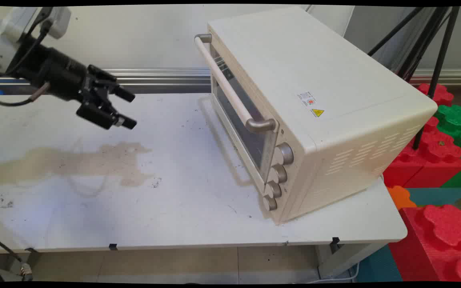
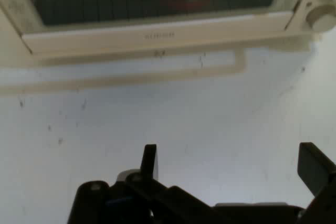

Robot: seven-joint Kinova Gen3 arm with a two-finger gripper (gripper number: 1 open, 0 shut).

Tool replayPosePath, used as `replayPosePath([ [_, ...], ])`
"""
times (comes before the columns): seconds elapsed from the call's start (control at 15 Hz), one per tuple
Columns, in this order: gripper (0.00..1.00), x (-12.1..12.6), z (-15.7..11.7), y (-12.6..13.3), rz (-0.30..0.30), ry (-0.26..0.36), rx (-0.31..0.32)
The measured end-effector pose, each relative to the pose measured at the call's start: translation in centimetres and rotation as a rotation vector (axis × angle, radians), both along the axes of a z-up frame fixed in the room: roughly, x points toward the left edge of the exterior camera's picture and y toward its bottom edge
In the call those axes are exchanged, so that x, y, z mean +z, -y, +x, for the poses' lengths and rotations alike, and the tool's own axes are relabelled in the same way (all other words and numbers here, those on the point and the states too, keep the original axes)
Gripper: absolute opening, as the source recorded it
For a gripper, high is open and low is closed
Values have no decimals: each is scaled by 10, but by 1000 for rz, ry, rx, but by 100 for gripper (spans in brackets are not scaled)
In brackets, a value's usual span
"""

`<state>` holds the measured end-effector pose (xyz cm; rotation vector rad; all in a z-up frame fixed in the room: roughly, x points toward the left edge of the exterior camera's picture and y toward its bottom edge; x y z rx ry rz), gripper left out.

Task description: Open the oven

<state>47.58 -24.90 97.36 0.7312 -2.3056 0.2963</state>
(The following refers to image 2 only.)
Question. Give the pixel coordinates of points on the round oven knob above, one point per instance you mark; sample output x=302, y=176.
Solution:
x=321, y=18

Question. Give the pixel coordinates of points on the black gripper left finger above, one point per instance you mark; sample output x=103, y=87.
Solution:
x=131, y=203

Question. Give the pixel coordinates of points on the cream toaster oven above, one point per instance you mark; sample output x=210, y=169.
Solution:
x=302, y=1

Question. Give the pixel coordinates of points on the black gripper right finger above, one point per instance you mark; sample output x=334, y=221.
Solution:
x=319, y=174

